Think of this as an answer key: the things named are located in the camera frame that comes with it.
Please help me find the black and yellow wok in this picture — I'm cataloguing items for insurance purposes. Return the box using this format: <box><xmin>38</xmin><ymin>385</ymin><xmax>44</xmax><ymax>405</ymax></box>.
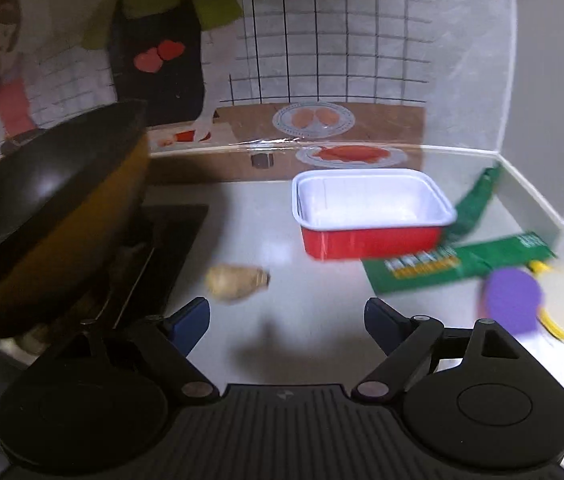
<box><xmin>0</xmin><ymin>100</ymin><xmax>151</xmax><ymax>341</ymax></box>

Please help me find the kitchen wall poster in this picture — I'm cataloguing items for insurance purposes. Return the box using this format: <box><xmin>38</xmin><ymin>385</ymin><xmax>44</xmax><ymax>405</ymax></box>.
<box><xmin>0</xmin><ymin>0</ymin><xmax>515</xmax><ymax>187</ymax></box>

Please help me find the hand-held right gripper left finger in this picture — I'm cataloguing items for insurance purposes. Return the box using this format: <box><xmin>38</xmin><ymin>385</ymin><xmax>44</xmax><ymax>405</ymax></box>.
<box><xmin>79</xmin><ymin>296</ymin><xmax>219</xmax><ymax>399</ymax></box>

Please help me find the purple and pink sponge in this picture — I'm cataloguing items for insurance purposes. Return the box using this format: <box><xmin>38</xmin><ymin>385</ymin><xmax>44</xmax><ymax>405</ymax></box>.
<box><xmin>481</xmin><ymin>267</ymin><xmax>546</xmax><ymax>336</ymax></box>

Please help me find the narrow green packet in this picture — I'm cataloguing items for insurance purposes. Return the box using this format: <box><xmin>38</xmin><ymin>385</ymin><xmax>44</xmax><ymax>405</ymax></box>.
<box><xmin>443</xmin><ymin>164</ymin><xmax>503</xmax><ymax>247</ymax></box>

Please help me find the black gas stove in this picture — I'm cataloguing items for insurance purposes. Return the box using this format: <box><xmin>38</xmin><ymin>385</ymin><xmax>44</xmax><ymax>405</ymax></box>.
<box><xmin>0</xmin><ymin>202</ymin><xmax>211</xmax><ymax>366</ymax></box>

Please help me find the wide green packet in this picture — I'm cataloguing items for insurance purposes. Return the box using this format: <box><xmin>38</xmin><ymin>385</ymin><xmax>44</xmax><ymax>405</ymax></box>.
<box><xmin>365</xmin><ymin>231</ymin><xmax>559</xmax><ymax>297</ymax></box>

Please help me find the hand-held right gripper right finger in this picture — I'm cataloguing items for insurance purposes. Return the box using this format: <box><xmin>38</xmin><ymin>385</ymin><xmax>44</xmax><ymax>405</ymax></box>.
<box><xmin>352</xmin><ymin>296</ymin><xmax>526</xmax><ymax>401</ymax></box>

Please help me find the red and white food tray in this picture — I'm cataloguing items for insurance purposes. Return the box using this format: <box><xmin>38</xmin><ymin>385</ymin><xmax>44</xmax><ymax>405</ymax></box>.
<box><xmin>291</xmin><ymin>169</ymin><xmax>459</xmax><ymax>262</ymax></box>

